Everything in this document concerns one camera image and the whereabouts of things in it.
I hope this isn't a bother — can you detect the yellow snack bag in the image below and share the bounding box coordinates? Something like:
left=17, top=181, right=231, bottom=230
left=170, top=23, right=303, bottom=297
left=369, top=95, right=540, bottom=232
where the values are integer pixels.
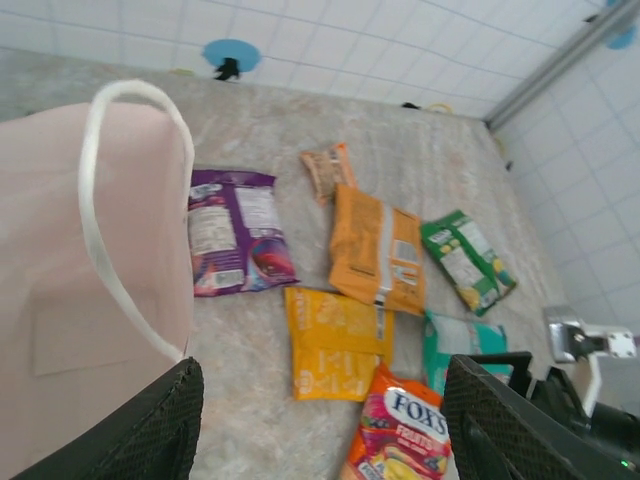
left=283, top=286, right=396, bottom=403

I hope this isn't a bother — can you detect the purple snack bag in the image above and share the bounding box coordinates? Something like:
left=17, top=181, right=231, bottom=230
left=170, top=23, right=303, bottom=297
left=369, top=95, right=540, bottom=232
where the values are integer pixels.
left=187, top=168, right=301, bottom=299

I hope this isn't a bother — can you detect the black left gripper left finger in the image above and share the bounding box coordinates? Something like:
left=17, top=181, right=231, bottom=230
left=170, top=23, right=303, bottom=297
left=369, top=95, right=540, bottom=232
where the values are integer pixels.
left=9, top=356, right=205, bottom=480

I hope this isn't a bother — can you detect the blue circle dolphin sticker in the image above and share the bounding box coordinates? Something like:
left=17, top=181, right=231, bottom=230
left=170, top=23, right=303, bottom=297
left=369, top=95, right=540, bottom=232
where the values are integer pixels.
left=202, top=38, right=264, bottom=82
left=604, top=0, right=640, bottom=51

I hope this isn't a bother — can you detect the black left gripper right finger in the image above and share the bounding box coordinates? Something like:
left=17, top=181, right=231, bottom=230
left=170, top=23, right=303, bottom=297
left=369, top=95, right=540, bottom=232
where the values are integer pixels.
left=441, top=353, right=599, bottom=480

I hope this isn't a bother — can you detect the aluminium corner post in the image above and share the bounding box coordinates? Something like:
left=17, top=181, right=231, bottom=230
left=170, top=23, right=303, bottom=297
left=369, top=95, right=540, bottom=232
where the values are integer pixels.
left=482, top=0, right=640, bottom=131

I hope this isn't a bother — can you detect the teal snack bag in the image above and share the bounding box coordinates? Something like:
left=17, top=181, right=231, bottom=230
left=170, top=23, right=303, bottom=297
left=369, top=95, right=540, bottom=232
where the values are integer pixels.
left=422, top=309, right=516, bottom=396

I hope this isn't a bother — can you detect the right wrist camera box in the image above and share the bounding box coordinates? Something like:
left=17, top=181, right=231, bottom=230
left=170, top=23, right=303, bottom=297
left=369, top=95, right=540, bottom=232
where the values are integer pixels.
left=543, top=305, right=639, bottom=416

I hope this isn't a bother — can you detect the red and white paper bag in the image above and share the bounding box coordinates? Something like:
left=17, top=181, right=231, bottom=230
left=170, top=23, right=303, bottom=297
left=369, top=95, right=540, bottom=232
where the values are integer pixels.
left=0, top=79, right=197, bottom=480

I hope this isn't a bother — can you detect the green snack bag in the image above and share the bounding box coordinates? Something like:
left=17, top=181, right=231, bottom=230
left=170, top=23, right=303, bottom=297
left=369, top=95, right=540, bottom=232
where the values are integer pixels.
left=419, top=208, right=519, bottom=318

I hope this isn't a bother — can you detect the half hidden yellow ring sticker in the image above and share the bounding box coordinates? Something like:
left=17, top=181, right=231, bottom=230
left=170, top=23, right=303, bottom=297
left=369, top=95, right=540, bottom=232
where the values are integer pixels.
left=401, top=101, right=455, bottom=117

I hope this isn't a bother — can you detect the orange snack bag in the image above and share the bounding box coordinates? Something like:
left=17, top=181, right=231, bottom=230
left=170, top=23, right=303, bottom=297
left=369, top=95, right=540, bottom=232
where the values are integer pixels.
left=327, top=183, right=427, bottom=317

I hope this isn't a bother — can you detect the Fox's fruit candy bag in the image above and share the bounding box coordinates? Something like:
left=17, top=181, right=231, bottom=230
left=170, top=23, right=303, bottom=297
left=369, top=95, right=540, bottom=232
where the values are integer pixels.
left=339, top=362, right=459, bottom=480

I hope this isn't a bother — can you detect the small orange snack bar pack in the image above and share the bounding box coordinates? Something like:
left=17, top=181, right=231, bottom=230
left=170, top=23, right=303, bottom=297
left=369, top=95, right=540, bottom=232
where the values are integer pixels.
left=299, top=142, right=357, bottom=209

